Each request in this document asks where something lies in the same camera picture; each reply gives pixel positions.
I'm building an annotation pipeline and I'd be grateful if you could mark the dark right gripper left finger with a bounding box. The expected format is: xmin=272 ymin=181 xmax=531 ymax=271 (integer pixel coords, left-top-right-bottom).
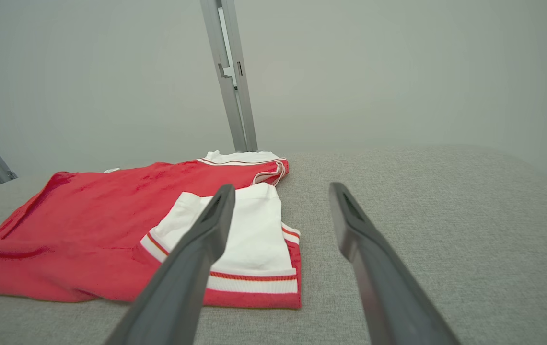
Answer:
xmin=105 ymin=184 xmax=236 ymax=345

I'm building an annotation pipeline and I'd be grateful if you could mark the red jersey with white sleeves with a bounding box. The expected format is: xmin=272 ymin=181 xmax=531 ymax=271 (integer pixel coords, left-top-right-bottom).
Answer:
xmin=0 ymin=150 xmax=303 ymax=310

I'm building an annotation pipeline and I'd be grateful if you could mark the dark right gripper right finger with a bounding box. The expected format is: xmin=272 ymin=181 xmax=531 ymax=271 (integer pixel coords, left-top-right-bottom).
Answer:
xmin=329 ymin=182 xmax=461 ymax=345

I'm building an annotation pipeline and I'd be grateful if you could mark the grey metal upright post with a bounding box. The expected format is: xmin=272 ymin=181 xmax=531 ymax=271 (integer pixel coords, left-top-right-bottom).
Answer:
xmin=200 ymin=0 xmax=258 ymax=153

